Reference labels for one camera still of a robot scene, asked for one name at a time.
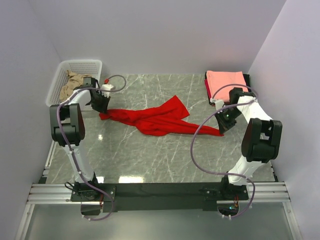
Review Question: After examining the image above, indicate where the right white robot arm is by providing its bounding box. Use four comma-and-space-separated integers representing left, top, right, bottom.
215, 84, 283, 200

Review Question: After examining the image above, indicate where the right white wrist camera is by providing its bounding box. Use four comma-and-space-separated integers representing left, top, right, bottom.
210, 98, 225, 111

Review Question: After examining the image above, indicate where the dark red folded t shirt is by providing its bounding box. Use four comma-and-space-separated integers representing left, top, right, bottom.
204, 78, 220, 106

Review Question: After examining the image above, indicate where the pink folded t shirt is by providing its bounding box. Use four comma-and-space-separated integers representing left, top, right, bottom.
204, 70, 246, 103

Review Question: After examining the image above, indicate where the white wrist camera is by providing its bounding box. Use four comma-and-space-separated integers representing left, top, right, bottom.
100, 83, 115, 98
210, 98, 225, 111

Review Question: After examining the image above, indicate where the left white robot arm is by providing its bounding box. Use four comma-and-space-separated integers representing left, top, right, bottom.
49, 77, 115, 201

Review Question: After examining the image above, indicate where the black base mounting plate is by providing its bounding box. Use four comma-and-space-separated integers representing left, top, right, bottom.
70, 182, 249, 213

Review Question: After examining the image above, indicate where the aluminium rail frame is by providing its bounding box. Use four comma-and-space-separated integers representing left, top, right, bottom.
14, 142, 301, 240

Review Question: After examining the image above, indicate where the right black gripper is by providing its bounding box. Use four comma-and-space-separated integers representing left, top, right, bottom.
214, 107, 242, 135

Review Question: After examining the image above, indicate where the black folded t shirt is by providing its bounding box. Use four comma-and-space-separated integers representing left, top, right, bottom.
243, 74, 251, 87

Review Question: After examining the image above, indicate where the beige crumpled t shirt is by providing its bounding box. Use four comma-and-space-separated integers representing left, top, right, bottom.
59, 70, 91, 102

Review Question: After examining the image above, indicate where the white plastic basket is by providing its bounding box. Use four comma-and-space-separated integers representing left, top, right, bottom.
45, 59, 103, 107

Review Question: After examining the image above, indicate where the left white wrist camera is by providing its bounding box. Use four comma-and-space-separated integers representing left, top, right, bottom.
100, 83, 115, 98

